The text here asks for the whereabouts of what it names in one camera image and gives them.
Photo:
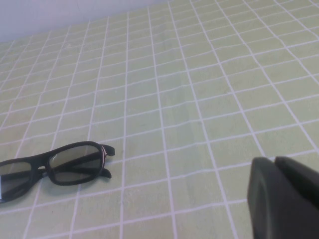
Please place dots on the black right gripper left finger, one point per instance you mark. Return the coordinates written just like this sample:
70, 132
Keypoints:
269, 204

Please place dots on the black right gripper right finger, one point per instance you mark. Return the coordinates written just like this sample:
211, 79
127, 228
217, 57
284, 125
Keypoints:
299, 175

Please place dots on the green checked tablecloth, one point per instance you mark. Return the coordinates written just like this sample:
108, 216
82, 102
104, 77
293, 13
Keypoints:
199, 99

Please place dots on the black framed sunglasses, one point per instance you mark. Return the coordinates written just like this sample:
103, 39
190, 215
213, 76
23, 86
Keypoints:
74, 165

